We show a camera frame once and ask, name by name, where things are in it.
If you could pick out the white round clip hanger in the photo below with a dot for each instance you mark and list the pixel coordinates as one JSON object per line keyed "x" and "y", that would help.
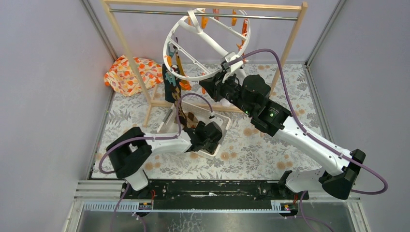
{"x": 216, "y": 35}

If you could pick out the white plastic laundry basket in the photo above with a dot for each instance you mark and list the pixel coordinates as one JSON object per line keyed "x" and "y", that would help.
{"x": 221, "y": 121}

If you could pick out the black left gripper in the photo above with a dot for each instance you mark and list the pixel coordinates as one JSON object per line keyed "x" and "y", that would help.
{"x": 198, "y": 139}

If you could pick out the navy blue patterned sock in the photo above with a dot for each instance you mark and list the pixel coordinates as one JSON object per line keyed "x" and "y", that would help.
{"x": 169, "y": 85}

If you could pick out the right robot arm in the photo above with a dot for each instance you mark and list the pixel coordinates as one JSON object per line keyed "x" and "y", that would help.
{"x": 339, "y": 167}

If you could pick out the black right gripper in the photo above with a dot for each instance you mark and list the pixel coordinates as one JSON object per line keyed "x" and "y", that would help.
{"x": 214, "y": 85}

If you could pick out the mustard yellow sock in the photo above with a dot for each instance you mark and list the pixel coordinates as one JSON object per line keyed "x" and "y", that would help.
{"x": 178, "y": 61}

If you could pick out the brown yellow argyle sock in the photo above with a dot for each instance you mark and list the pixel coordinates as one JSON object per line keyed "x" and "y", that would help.
{"x": 186, "y": 119}

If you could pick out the floral grey table cloth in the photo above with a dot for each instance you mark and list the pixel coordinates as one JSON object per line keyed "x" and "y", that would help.
{"x": 245, "y": 153}

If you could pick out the metal hanging rod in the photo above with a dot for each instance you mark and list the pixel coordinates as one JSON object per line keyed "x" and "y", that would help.
{"x": 202, "y": 14}

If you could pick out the orange floral cloth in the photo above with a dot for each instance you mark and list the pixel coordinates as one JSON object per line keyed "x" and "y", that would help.
{"x": 122, "y": 79}

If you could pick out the white sock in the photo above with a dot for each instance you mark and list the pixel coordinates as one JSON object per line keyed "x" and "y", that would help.
{"x": 237, "y": 80}

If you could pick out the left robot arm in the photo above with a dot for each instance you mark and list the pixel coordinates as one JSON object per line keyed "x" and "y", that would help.
{"x": 129, "y": 152}

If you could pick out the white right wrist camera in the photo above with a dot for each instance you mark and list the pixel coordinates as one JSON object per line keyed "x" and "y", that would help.
{"x": 232, "y": 64}

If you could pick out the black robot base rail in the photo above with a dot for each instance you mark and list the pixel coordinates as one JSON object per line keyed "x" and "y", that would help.
{"x": 215, "y": 195}

